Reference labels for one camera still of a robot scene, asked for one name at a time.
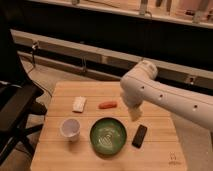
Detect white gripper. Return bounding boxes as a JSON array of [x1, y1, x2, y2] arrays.
[[124, 100, 142, 121]]

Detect white sponge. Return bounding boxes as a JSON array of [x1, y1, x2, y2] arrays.
[[73, 96, 86, 113]]

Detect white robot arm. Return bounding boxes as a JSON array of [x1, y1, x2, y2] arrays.
[[120, 60, 213, 132]]

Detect orange carrot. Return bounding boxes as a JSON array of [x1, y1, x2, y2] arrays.
[[98, 101, 117, 109]]

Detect green bowl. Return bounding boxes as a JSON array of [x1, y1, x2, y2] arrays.
[[90, 117, 127, 156]]

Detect wooden table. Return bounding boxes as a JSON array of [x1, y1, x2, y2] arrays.
[[31, 81, 187, 171]]

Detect black office chair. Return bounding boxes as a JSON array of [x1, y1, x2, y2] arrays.
[[0, 9, 47, 166]]

